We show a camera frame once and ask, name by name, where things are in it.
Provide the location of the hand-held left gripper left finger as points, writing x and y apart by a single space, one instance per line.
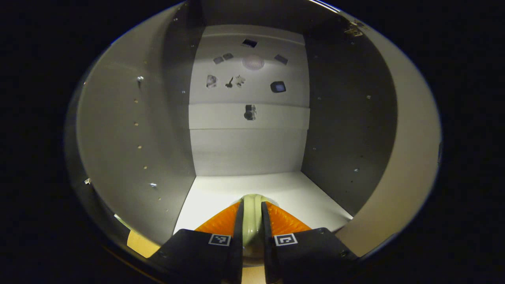
236 236

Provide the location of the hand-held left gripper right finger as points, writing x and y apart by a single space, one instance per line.
266 236

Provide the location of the pale green bottle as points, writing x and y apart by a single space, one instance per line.
252 221

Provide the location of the dark grey cabinet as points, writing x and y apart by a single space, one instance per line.
244 150

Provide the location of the metal door hinge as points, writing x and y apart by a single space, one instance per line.
354 29

